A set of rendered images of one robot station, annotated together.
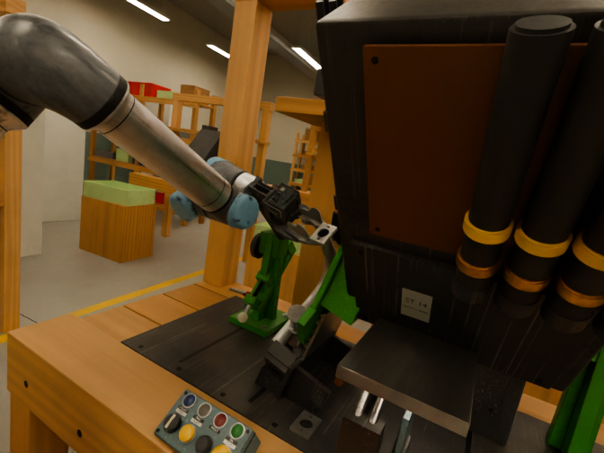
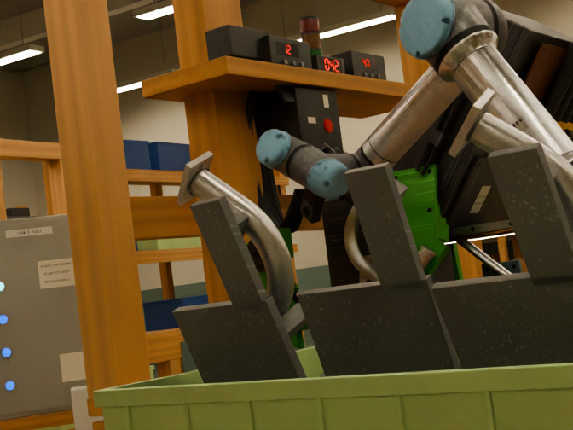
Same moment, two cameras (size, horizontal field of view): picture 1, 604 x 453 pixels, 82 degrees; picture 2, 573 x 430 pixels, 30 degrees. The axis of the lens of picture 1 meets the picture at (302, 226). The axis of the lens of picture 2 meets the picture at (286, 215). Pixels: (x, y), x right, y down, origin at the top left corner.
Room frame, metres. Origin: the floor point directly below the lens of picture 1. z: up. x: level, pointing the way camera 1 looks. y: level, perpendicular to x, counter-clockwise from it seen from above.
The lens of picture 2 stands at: (0.57, 2.29, 1.04)
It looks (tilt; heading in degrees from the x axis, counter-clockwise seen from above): 4 degrees up; 279
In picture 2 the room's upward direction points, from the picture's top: 7 degrees counter-clockwise
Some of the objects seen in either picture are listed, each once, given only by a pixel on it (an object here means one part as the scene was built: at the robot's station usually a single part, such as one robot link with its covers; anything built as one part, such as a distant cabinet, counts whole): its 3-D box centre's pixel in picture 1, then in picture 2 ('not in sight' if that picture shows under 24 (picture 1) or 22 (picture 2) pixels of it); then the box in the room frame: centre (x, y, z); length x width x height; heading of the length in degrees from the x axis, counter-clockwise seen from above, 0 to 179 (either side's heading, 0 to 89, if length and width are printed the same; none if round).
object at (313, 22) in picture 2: not in sight; (309, 26); (0.89, -0.45, 1.71); 0.05 x 0.05 x 0.04
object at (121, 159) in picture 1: (146, 148); not in sight; (6.32, 3.00, 1.13); 2.48 x 0.54 x 2.27; 68
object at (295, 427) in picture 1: (306, 424); not in sight; (0.57, -0.07, 0.90); 0.06 x 0.04 x 0.01; 153
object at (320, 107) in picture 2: not in sight; (299, 124); (0.91, -0.21, 1.42); 0.17 x 0.12 x 0.15; 63
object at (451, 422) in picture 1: (422, 341); (471, 233); (0.55, -0.23, 1.11); 0.39 x 0.16 x 0.03; 153
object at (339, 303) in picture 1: (352, 279); (420, 213); (0.65, -0.11, 1.17); 0.13 x 0.12 x 0.20; 63
